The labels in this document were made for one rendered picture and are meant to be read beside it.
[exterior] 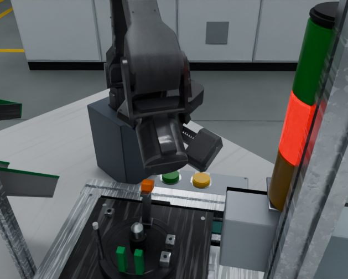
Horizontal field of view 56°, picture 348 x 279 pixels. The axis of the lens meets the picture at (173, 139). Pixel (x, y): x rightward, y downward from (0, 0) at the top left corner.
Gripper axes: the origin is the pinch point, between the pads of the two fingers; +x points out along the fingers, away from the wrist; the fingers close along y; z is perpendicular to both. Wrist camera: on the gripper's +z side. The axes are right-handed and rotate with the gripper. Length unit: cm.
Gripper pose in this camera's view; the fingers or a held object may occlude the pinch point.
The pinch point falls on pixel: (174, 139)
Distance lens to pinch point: 59.5
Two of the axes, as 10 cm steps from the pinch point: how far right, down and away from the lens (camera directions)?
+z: 5.8, -7.9, 1.9
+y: -7.9, -4.8, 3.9
